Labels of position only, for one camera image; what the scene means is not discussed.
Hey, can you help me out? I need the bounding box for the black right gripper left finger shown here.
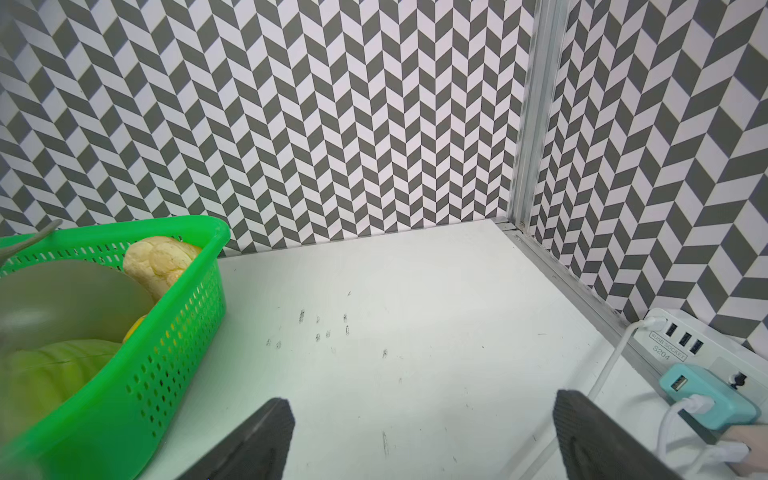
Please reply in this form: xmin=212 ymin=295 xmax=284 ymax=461
xmin=178 ymin=398 xmax=295 ymax=480

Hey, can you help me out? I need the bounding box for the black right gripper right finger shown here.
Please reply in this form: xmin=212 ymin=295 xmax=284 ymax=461
xmin=552 ymin=390 xmax=680 ymax=480

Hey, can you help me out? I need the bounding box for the white power strip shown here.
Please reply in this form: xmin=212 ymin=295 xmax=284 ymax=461
xmin=634 ymin=308 xmax=767 ymax=424

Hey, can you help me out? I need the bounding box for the teal usb charger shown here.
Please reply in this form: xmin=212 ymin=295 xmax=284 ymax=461
xmin=659 ymin=363 xmax=760 ymax=431

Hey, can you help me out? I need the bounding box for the green plastic basket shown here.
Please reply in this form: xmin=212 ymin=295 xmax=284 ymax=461
xmin=1 ymin=216 xmax=230 ymax=479

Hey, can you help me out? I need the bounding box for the cream cauliflower toy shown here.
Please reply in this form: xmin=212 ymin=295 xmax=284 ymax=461
xmin=123 ymin=236 xmax=202 ymax=302

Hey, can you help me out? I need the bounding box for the light green cabbage toy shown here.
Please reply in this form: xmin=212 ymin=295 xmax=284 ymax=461
xmin=1 ymin=339 xmax=122 ymax=442

